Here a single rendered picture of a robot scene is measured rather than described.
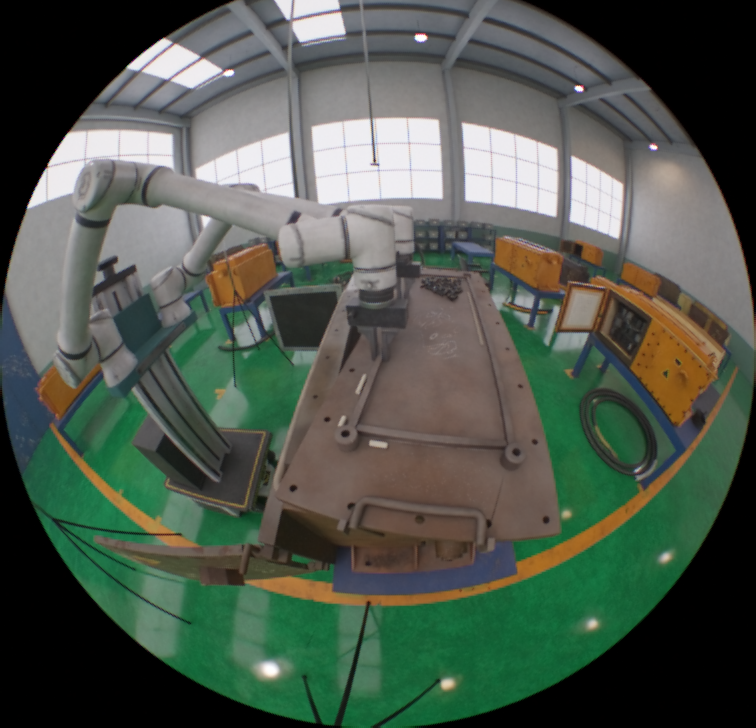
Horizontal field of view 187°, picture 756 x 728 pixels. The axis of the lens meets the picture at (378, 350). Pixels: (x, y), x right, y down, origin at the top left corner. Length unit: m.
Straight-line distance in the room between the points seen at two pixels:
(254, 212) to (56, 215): 9.43
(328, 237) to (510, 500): 0.52
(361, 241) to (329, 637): 1.93
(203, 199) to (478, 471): 0.78
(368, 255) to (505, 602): 1.94
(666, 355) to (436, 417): 2.40
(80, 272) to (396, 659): 2.15
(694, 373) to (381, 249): 2.49
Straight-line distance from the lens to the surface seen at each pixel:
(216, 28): 9.71
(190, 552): 0.67
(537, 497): 0.42
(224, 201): 0.60
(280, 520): 0.55
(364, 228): 0.42
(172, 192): 0.68
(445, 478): 0.39
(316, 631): 1.84
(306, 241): 0.42
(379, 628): 1.76
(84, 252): 0.74
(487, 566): 1.14
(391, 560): 1.06
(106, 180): 0.65
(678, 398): 2.60
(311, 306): 1.76
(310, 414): 0.51
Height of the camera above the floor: 1.71
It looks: 34 degrees down
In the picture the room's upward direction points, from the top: 4 degrees counter-clockwise
